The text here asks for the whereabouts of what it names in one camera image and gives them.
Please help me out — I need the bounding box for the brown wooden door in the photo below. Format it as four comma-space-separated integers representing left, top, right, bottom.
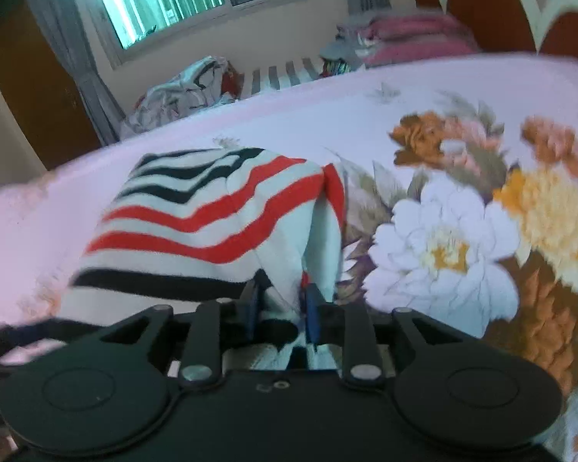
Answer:
0, 0, 101, 170

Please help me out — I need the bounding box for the striped red black white sweater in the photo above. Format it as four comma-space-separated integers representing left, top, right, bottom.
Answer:
59, 146, 348, 373

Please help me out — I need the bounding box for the stack of folded pink clothes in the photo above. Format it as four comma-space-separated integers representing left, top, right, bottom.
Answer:
320, 10, 480, 69

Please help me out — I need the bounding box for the grey left curtain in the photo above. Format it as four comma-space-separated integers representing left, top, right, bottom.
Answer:
27, 0, 124, 146

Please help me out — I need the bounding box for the colourful floral folded cloth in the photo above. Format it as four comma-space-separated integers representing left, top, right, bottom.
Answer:
320, 57, 365, 77

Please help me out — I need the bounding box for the crumpled grey white clothes pile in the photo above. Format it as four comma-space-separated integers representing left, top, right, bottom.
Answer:
119, 55, 242, 141

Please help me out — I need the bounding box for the grey white striped cloth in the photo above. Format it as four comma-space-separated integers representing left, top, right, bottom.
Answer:
239, 56, 324, 100

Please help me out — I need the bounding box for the pink floral bedsheet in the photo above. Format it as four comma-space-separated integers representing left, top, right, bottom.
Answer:
0, 54, 578, 461

